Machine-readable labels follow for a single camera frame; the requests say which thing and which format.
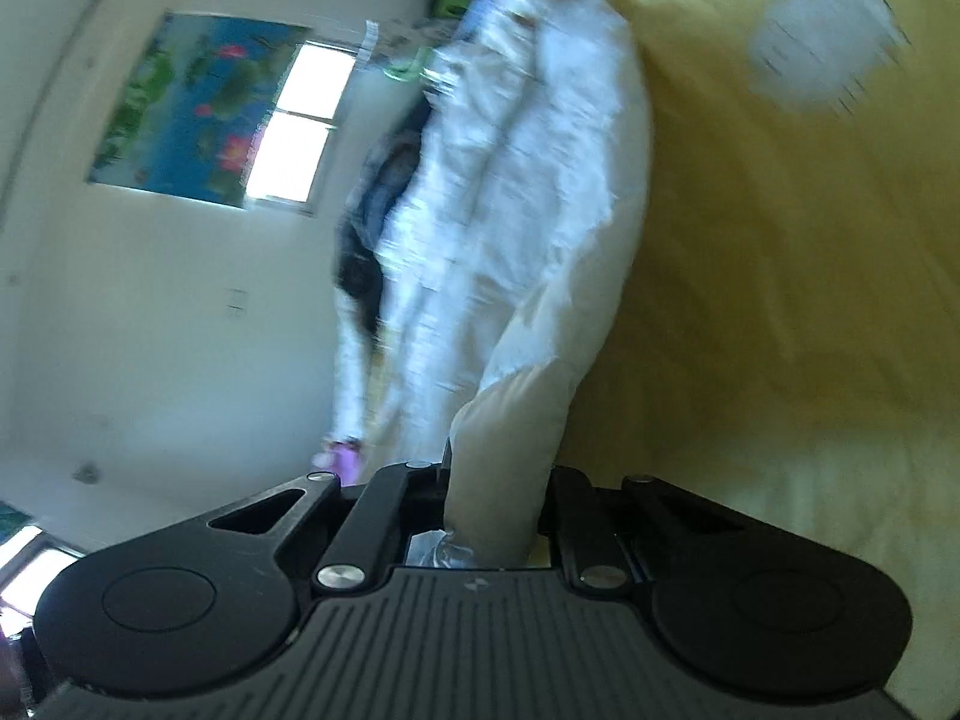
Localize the yellow printed blanket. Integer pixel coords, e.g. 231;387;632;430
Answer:
517;0;960;720

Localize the pile of dark striped clothes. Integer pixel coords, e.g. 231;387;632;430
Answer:
332;101;443;331

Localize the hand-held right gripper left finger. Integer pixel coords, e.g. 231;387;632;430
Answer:
206;456;452;595

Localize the window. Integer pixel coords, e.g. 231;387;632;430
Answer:
240;41;357;220

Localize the green plastic chair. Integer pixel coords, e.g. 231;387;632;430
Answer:
381;45;437;85

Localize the white puffer jacket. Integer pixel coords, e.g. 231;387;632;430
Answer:
367;0;655;567

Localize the purple cloth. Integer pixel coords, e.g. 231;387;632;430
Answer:
311;436;372;485

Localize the flower wall poster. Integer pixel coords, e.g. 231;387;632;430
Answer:
84;11;312;209

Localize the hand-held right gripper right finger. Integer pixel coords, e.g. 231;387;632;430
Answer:
535;465;745;593

